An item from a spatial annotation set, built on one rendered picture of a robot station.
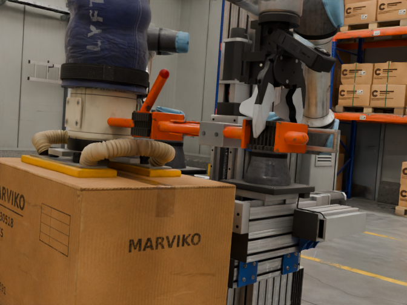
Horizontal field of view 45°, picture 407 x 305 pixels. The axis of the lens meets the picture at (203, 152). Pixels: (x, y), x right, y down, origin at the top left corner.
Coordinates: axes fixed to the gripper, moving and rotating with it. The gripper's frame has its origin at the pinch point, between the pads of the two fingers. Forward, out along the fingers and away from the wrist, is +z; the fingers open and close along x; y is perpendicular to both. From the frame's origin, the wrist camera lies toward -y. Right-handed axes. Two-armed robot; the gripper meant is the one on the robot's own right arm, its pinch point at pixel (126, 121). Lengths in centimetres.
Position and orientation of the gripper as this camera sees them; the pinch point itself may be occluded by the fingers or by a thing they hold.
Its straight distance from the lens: 172.0
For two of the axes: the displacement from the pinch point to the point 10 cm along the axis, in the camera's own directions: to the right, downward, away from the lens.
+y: 6.5, 0.8, -7.5
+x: 7.6, 0.2, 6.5
